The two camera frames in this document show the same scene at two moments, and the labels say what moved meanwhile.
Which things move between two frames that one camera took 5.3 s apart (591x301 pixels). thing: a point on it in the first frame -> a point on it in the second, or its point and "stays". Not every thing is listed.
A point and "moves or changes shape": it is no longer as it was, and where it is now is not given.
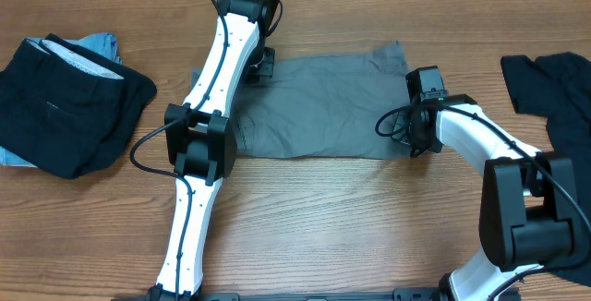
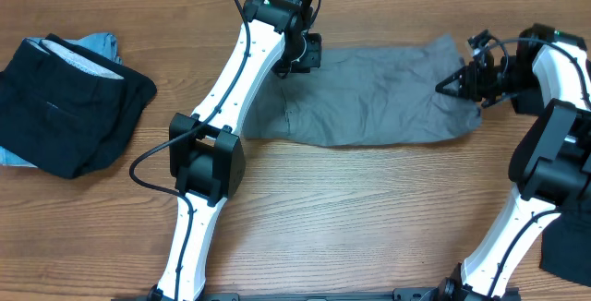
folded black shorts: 69,111 stays
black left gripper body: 263,66 -> 312,51
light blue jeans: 101,43 stays
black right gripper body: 416,137 -> 474,79
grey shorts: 340,107 moves or changes shape
